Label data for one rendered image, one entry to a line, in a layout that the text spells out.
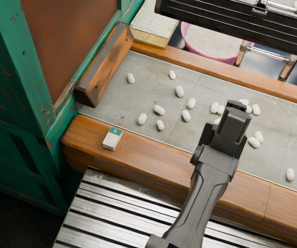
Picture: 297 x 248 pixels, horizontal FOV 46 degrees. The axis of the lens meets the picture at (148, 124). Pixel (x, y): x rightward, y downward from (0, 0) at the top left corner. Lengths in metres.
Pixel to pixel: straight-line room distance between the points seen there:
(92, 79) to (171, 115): 0.26
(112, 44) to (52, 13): 0.31
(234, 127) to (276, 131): 0.44
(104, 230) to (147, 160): 0.22
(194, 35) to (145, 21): 0.19
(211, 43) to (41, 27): 0.69
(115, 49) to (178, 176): 0.43
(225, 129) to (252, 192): 0.31
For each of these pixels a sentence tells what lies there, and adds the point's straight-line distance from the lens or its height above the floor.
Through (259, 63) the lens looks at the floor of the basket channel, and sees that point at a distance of 1.37.
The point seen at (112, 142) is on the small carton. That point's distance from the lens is 0.97.
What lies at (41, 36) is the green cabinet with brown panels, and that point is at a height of 1.09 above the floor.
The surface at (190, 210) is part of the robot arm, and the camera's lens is 0.58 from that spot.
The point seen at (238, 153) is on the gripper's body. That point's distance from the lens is 0.85.
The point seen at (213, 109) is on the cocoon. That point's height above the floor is 0.76.
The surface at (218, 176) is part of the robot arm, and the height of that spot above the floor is 1.06.
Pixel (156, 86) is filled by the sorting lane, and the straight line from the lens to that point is 1.13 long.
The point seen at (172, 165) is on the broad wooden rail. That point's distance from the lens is 0.96.
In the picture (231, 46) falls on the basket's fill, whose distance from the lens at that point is 1.31.
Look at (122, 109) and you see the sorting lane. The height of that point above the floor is 0.74.
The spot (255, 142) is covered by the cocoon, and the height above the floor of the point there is 0.76.
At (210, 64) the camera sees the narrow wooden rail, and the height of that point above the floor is 0.76.
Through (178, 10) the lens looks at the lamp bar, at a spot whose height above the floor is 1.07.
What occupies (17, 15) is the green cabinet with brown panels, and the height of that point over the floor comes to 1.20.
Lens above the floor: 1.63
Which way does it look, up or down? 58 degrees down
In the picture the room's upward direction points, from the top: 5 degrees clockwise
